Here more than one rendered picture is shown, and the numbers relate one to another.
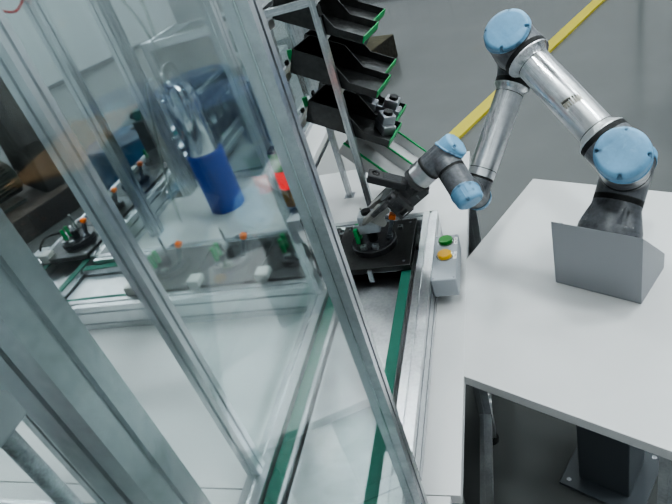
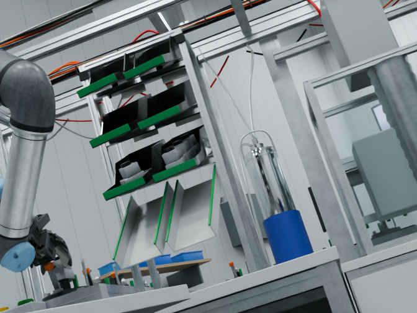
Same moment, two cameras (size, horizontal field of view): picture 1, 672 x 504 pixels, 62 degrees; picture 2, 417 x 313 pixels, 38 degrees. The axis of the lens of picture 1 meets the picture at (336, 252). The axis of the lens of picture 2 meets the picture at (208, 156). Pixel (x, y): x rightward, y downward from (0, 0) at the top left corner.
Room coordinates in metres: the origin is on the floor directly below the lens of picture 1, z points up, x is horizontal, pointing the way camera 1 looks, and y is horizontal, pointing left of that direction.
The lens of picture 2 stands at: (1.49, -1.92, 0.74)
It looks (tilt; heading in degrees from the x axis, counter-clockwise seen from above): 16 degrees up; 75
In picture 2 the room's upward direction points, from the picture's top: 17 degrees counter-clockwise
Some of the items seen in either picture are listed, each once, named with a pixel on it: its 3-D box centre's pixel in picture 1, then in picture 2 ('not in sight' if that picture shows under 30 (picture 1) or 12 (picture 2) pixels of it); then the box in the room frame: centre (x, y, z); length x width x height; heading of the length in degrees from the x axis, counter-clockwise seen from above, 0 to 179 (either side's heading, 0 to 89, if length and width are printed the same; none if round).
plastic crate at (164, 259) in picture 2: not in sight; (153, 263); (2.23, 4.54, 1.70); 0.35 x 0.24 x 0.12; 40
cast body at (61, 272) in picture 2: (364, 220); (62, 269); (1.44, -0.11, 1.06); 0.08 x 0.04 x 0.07; 68
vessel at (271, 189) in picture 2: not in sight; (265, 172); (2.30, 0.39, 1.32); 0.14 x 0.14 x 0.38
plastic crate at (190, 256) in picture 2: not in sight; (186, 259); (2.65, 4.89, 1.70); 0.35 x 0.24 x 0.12; 40
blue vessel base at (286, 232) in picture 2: not in sight; (291, 248); (2.30, 0.39, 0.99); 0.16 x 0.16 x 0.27
